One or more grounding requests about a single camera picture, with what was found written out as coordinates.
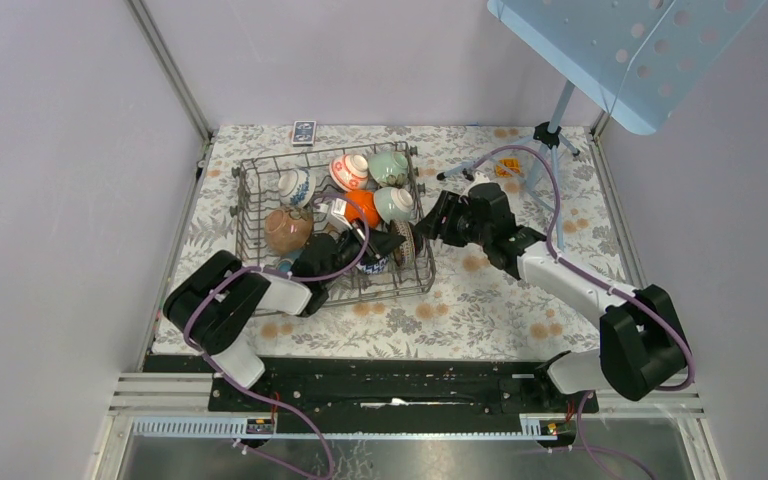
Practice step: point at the black patterned bowl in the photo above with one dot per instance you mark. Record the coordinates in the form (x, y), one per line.
(412, 245)

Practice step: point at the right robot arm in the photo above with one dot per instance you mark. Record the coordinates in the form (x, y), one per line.
(641, 342)

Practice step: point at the red white bowl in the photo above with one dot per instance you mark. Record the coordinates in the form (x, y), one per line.
(349, 172)

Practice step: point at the blue music stand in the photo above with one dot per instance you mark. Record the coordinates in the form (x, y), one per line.
(636, 60)

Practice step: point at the orange bowl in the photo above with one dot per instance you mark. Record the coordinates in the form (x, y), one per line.
(365, 200)

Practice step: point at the playing card box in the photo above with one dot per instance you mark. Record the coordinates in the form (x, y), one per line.
(303, 133)

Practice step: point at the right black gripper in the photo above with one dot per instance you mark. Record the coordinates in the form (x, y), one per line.
(432, 227)

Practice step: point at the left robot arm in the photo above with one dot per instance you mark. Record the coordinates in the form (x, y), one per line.
(214, 304)

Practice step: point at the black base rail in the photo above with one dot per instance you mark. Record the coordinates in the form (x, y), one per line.
(405, 396)

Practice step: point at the white blue floral bowl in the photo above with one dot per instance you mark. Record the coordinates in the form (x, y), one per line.
(296, 187)

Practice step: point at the pale green bowl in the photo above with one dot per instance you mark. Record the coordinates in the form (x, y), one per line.
(389, 168)

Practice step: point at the orange butterfly toy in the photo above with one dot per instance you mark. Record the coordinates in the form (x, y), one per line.
(508, 167)

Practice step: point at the blue white zigzag bowl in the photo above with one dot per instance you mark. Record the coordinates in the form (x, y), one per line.
(377, 267)

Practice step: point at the brown floral bowl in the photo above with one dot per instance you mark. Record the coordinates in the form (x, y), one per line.
(287, 229)

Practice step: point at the green dotted white bowl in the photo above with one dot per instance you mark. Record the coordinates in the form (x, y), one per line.
(393, 203)

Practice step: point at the dark blue bowl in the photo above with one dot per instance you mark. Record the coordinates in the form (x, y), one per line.
(286, 261)

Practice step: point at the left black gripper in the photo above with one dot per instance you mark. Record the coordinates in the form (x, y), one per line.
(380, 242)

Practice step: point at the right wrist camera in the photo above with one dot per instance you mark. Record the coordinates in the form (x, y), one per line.
(479, 178)

